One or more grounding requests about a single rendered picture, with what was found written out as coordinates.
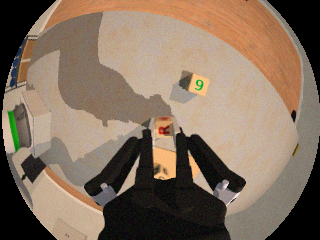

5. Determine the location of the tan square mat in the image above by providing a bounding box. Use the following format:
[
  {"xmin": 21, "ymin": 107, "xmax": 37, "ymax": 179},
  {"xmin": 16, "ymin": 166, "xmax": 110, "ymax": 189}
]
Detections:
[{"xmin": 153, "ymin": 146, "xmax": 200, "ymax": 179}]

